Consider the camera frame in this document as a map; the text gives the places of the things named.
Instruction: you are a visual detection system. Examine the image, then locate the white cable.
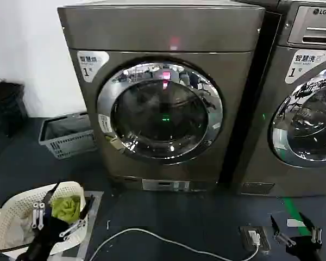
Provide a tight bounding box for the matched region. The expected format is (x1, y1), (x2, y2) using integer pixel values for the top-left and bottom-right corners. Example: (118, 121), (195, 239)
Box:
(93, 228), (261, 261)

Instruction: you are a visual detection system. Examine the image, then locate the grey dryer with number sticker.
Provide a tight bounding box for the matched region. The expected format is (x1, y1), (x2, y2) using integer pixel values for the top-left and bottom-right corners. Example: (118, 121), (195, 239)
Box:
(57, 4), (266, 192)

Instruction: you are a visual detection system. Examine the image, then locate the grey floor mat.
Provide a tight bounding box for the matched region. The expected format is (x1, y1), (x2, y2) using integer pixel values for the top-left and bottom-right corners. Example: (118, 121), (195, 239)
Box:
(4, 190), (104, 261)

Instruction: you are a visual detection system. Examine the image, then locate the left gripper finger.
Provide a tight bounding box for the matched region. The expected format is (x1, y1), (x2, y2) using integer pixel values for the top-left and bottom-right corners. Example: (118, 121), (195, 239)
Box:
(59, 194), (95, 241)
(30, 183), (59, 229)

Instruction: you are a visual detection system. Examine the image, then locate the white lattice laundry basket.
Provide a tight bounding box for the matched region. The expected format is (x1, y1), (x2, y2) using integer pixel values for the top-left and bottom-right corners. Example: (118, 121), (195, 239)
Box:
(0, 181), (87, 251)

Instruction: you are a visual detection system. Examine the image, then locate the pale grey cloth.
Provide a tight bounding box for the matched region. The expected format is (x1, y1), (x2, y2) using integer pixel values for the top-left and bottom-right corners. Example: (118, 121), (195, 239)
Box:
(14, 214), (36, 243)

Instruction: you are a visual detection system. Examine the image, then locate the black floor socket box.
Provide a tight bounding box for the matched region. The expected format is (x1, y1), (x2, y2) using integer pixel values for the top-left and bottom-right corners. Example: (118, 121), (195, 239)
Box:
(240, 225), (272, 251)

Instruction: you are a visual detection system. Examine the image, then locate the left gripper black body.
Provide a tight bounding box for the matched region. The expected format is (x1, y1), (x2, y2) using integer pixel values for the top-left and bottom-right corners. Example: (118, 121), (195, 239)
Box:
(17, 215), (69, 261)

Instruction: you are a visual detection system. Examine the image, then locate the round glass dryer door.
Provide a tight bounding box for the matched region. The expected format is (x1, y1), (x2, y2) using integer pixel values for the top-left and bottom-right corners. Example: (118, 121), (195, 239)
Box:
(96, 61), (224, 165)

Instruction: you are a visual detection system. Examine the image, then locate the white plug adapter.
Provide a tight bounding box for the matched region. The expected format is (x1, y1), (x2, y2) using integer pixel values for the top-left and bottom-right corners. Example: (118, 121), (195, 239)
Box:
(247, 229), (261, 247)

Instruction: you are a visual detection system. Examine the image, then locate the grey dryer with drawer panel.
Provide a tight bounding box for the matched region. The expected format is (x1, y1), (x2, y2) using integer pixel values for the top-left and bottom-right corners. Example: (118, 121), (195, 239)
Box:
(236, 0), (326, 197)

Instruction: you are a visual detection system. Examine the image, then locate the green cloth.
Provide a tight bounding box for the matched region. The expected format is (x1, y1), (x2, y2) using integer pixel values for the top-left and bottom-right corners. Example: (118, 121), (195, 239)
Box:
(51, 196), (83, 225)

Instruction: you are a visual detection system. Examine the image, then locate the black plastic crate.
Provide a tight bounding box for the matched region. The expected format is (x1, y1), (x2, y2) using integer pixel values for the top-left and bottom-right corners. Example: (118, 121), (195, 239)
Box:
(0, 81), (28, 137)

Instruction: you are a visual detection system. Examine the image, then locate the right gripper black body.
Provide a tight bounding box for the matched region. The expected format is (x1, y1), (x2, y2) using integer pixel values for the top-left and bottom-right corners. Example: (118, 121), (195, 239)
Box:
(286, 235), (323, 261)

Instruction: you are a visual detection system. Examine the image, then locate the green floor tape strip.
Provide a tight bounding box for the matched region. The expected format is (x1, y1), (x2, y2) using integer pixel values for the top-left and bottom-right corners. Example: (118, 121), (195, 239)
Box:
(283, 196), (311, 238)

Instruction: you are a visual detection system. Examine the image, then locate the grey plastic crate basket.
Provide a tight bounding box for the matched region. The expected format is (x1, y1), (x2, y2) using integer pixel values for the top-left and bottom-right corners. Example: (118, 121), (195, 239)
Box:
(38, 111), (98, 160)

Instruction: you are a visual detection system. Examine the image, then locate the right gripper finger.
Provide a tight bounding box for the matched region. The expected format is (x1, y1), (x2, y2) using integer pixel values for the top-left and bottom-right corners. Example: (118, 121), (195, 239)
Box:
(269, 214), (296, 247)
(298, 211), (323, 244)

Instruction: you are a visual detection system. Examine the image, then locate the round chrome-rimmed glass door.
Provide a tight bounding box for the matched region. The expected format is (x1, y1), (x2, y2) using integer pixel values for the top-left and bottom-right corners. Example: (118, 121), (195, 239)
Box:
(269, 64), (326, 169)

